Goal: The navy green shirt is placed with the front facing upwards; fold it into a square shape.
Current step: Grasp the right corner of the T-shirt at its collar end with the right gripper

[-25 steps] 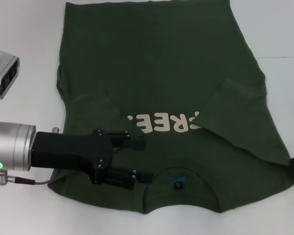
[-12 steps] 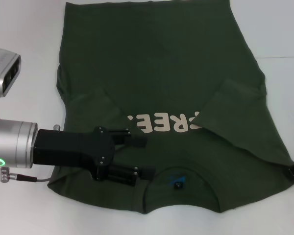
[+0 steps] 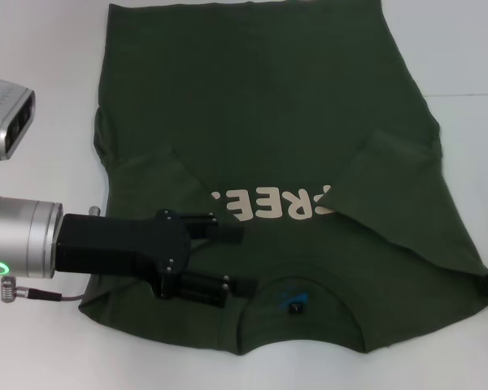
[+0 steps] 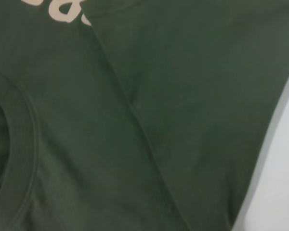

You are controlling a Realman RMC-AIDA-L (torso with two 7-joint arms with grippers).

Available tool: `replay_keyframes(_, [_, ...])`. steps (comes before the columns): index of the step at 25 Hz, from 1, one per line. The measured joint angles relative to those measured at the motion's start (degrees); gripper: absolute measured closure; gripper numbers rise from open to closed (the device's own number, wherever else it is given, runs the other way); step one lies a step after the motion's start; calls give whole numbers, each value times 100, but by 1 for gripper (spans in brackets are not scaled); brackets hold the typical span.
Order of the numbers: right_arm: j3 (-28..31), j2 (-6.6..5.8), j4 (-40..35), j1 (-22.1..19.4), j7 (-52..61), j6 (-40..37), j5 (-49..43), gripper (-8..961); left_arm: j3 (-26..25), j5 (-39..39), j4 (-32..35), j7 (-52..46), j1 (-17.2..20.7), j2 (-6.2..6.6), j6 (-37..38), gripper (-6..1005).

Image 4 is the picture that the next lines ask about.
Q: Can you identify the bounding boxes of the dark green FREE t-shirt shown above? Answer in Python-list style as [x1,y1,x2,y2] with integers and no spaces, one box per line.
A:
[0,0,289,231]

